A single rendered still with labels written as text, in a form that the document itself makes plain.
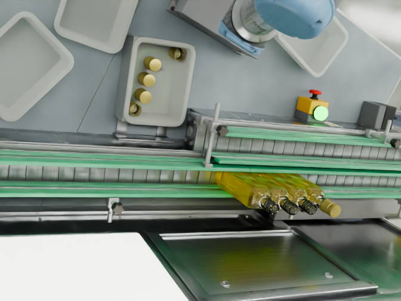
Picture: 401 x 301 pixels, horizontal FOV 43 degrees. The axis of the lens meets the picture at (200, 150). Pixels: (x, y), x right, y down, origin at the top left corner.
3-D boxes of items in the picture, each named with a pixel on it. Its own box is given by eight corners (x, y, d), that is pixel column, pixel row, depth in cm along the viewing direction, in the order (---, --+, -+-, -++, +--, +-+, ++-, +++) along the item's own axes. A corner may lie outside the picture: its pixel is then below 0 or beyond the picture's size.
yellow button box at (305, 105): (293, 116, 166) (307, 122, 159) (298, 94, 164) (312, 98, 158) (309, 118, 169) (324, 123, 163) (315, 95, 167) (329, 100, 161)
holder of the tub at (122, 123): (111, 134, 141) (119, 141, 134) (125, 33, 134) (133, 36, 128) (167, 137, 149) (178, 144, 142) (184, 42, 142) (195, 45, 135)
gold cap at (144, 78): (138, 70, 137) (143, 73, 133) (150, 71, 138) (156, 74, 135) (136, 83, 138) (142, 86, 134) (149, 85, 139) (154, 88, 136)
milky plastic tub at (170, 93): (113, 115, 139) (122, 123, 132) (125, 32, 134) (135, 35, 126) (172, 120, 147) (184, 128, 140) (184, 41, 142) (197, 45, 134)
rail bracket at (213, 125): (190, 157, 138) (210, 172, 128) (201, 97, 134) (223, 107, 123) (200, 158, 140) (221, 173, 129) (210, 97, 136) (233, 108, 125)
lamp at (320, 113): (311, 119, 160) (317, 120, 157) (314, 104, 158) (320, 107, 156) (322, 119, 162) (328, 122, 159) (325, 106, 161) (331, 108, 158)
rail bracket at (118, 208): (93, 209, 131) (107, 232, 120) (96, 184, 130) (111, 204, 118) (108, 209, 133) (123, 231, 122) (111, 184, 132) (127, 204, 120)
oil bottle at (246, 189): (213, 182, 144) (252, 212, 126) (216, 163, 143) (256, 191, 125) (230, 182, 147) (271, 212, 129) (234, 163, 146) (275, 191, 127)
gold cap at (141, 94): (135, 86, 138) (140, 90, 134) (147, 88, 139) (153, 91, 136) (133, 100, 139) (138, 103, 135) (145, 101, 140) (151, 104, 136)
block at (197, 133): (181, 144, 144) (191, 151, 138) (186, 111, 141) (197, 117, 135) (192, 144, 145) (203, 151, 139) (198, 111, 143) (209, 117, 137)
